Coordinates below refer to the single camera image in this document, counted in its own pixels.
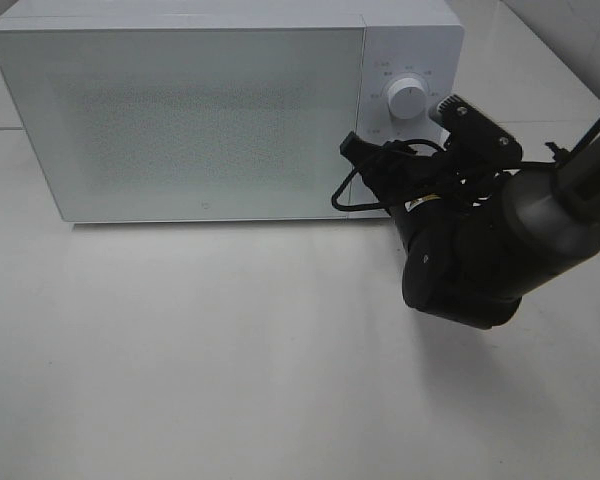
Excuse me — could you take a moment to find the white microwave door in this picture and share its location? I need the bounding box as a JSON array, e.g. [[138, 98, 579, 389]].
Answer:
[[0, 29, 363, 223]]

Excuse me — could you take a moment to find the upper white power knob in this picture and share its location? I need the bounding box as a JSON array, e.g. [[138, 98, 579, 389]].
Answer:
[[386, 74, 428, 120]]

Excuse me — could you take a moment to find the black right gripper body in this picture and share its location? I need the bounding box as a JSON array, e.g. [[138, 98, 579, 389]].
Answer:
[[357, 142, 480, 212]]

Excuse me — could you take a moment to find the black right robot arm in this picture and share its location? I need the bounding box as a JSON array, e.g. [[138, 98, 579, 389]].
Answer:
[[339, 95, 600, 330]]

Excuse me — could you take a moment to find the white microwave oven body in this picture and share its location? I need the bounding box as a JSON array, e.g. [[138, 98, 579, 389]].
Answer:
[[0, 0, 466, 225]]

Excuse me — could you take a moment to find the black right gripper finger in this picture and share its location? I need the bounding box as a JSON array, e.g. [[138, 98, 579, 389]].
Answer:
[[339, 131, 375, 160]]

